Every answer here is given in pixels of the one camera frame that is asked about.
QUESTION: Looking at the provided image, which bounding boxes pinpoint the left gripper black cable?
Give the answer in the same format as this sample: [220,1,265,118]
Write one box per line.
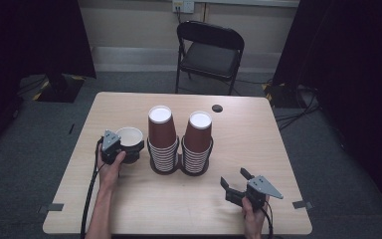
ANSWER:
[80,138,104,239]

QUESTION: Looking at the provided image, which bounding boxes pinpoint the single brown paper cup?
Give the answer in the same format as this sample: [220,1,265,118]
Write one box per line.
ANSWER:
[115,126,144,165]

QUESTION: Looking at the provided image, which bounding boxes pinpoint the black floor cables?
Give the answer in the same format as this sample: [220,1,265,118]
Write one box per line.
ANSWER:
[275,86,322,131]

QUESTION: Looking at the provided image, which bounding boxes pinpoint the black folding chair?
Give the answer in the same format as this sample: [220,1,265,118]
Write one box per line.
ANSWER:
[174,20,246,97]

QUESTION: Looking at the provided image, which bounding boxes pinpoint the grey tape strip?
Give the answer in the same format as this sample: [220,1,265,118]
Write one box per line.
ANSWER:
[38,202,65,214]
[291,200,313,210]

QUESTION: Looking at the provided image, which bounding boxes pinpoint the black stand base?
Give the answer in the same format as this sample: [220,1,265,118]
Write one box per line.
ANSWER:
[262,82,312,109]
[33,73,86,104]

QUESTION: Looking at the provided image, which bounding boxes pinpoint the person's right hand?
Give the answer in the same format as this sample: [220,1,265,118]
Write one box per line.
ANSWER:
[241,196,271,239]

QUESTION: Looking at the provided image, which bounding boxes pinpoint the black curtain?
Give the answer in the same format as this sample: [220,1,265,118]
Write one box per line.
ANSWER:
[0,0,97,157]
[272,0,382,220]

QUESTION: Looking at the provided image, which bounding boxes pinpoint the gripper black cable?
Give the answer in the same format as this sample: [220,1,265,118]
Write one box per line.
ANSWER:
[80,138,104,239]
[261,200,275,239]

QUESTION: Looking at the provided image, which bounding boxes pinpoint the white wall outlet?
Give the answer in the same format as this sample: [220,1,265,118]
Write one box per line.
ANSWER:
[172,0,195,14]

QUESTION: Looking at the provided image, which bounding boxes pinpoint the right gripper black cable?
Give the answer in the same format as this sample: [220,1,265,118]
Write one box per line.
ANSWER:
[261,200,275,239]

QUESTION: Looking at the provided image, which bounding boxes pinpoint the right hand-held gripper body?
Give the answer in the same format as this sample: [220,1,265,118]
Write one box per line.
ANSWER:
[225,174,284,211]

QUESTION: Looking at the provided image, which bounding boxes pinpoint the person's left hand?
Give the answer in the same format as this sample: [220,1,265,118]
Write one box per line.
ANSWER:
[96,145,127,192]

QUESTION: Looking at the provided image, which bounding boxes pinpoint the stack of brown paper cups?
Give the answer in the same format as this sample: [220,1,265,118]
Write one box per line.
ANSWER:
[147,105,180,173]
[182,111,214,174]

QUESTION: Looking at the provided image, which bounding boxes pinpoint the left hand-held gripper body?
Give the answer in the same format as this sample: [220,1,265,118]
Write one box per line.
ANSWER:
[99,129,128,166]

